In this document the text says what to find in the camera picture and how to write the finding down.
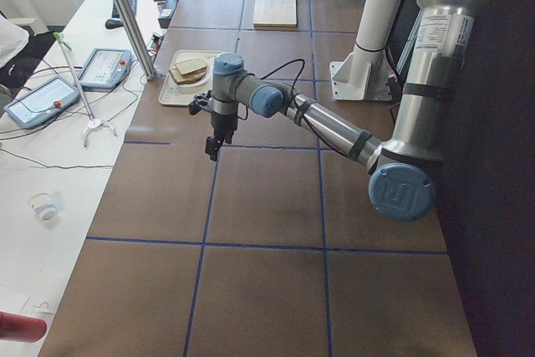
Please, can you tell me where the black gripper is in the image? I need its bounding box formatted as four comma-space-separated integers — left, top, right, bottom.
205, 112, 238, 161

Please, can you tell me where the white round plate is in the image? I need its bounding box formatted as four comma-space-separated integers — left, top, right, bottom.
169, 58, 210, 85

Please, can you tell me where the bread slice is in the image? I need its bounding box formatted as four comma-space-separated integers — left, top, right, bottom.
175, 59, 207, 76
169, 68, 206, 85

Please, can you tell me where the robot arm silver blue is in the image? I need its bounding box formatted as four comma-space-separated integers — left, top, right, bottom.
189, 0, 489, 221

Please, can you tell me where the cream bear tray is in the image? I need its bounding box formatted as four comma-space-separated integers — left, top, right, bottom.
158, 50, 222, 106

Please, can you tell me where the reacher grabber stick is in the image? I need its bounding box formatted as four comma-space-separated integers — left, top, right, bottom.
53, 32, 118, 148

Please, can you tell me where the far teach pendant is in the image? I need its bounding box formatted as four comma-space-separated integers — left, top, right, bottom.
79, 48, 132, 92

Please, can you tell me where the teach pendant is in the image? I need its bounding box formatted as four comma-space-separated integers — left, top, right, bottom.
3, 76, 79, 129
79, 48, 132, 92

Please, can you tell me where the bamboo cutting board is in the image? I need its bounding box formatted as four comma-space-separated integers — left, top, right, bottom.
252, 0, 298, 29

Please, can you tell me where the black computer mouse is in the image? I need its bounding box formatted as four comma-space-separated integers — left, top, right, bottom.
104, 18, 124, 30

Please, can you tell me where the near teach pendant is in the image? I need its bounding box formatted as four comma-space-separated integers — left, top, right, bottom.
3, 76, 79, 129

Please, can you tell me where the paper cup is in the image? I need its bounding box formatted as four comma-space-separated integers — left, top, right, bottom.
28, 193, 57, 222

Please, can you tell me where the seated person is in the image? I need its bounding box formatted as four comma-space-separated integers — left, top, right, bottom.
1, 16, 55, 89

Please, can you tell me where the red cylinder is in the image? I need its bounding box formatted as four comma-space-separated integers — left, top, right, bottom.
0, 312, 48, 343

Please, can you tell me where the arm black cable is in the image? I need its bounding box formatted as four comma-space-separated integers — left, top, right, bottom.
237, 58, 335, 153

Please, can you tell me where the white pedestal column base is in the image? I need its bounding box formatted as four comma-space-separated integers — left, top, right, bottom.
330, 0, 401, 101

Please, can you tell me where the aluminium frame post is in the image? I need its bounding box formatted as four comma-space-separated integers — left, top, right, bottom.
113, 0, 156, 81

